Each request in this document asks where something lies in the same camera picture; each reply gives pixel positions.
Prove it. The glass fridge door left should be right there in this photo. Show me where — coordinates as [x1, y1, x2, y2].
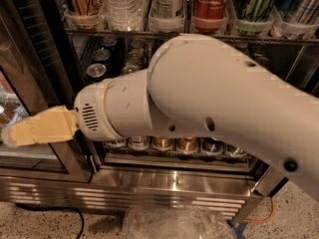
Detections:
[0, 0, 96, 183]

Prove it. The silver can bottom shelf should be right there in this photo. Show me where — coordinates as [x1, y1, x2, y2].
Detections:
[106, 139, 127, 148]

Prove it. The stainless steel fridge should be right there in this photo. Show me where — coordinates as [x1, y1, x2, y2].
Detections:
[0, 0, 319, 225]

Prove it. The orange cable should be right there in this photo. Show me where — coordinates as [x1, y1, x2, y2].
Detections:
[243, 196, 275, 225]

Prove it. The front blue pepsi can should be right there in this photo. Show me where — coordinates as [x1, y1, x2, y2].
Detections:
[86, 63, 107, 83]

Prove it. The bronze can bottom shelf right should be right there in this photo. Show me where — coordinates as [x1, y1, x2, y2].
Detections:
[176, 137, 197, 154]

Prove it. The front white green can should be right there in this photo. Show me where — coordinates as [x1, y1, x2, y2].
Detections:
[121, 65, 140, 76]

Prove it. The black power cable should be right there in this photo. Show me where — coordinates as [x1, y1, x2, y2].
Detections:
[14, 203, 86, 239]

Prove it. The blue pepsi can bottom shelf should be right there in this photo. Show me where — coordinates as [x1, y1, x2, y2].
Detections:
[201, 137, 223, 155]

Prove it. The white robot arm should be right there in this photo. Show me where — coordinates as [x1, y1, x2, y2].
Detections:
[1, 34, 319, 198]

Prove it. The clear water bottle top shelf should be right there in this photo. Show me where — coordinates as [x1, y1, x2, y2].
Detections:
[106, 0, 150, 32]

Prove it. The white green can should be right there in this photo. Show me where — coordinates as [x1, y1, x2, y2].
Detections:
[121, 65, 140, 76]
[127, 53, 145, 67]

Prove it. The bronze can shelf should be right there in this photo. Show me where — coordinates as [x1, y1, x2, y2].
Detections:
[176, 137, 197, 154]
[153, 137, 173, 151]

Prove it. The large coca-cola can top shelf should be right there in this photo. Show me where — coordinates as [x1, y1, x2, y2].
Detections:
[193, 0, 226, 33]

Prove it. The green can bottom shelf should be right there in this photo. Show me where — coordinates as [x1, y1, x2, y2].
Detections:
[226, 144, 247, 158]

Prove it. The small brown bottle bottom shelf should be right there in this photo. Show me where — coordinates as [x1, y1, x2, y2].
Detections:
[129, 135, 150, 150]

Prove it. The bronze can bottom shelf left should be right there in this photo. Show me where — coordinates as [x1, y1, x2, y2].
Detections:
[153, 137, 173, 151]

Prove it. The clear plastic bag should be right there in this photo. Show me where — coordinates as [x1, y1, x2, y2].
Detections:
[121, 207, 237, 239]

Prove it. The gold can top shelf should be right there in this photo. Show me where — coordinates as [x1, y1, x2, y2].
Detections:
[64, 0, 105, 30]

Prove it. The green monster can top shelf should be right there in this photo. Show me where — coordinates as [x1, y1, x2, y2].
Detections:
[233, 0, 276, 22]

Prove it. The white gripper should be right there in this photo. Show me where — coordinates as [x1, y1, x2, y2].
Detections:
[1, 79, 121, 147]

